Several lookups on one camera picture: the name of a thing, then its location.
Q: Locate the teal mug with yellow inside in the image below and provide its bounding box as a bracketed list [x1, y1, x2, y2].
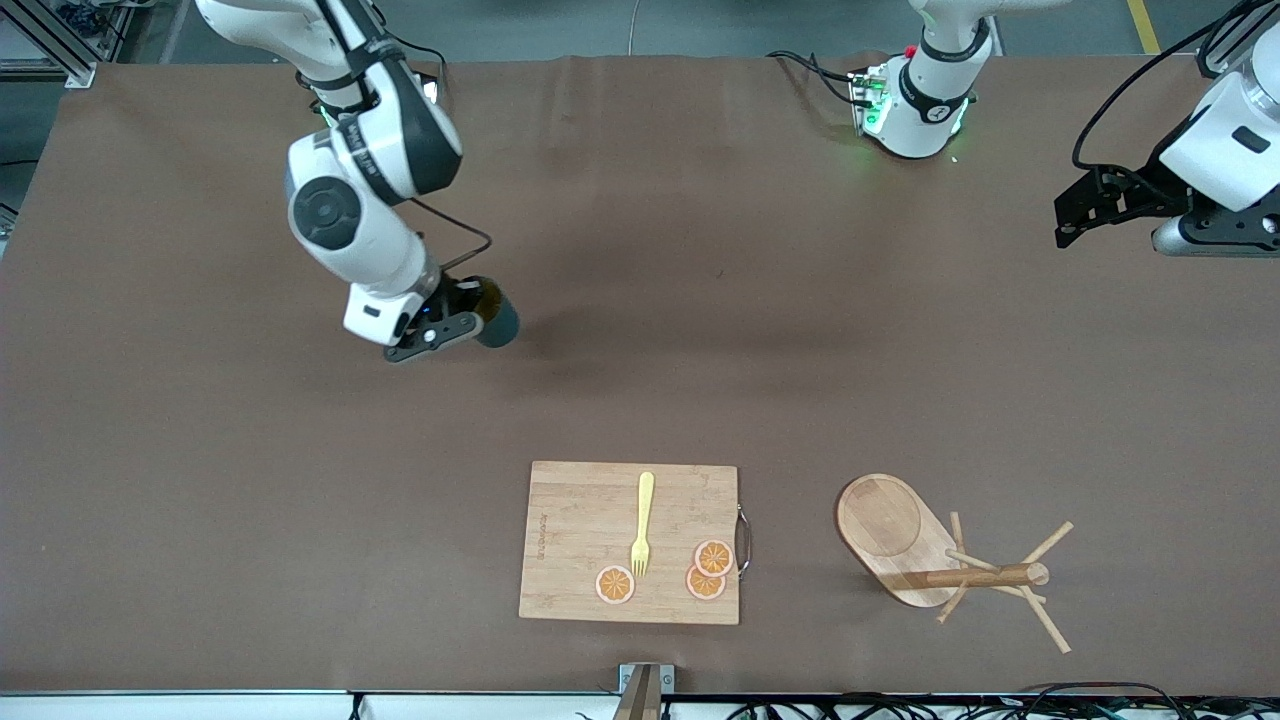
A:
[470, 280, 521, 349]

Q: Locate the wooden mug tree rack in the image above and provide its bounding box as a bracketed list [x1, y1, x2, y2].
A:
[836, 473, 1076, 655]

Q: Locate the yellow plastic fork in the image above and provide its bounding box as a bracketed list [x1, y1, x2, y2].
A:
[630, 472, 656, 579]

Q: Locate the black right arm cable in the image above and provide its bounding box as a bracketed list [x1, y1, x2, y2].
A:
[408, 196, 494, 281]

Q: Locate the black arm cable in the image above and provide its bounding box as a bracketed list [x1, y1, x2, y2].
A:
[408, 196, 494, 281]
[1072, 0, 1261, 171]

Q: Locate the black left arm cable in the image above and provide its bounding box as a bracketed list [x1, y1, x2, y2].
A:
[1072, 0, 1261, 171]

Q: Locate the aluminium frame profile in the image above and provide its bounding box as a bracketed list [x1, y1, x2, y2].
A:
[0, 0, 131, 89]
[1195, 0, 1280, 79]

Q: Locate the bamboo cutting board metal handle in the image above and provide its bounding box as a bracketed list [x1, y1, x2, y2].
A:
[519, 461, 753, 626]

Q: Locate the metal table edge bracket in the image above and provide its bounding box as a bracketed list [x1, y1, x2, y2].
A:
[612, 663, 676, 720]

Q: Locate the black cable bundle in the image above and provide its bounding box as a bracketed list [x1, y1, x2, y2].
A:
[725, 682, 1280, 720]

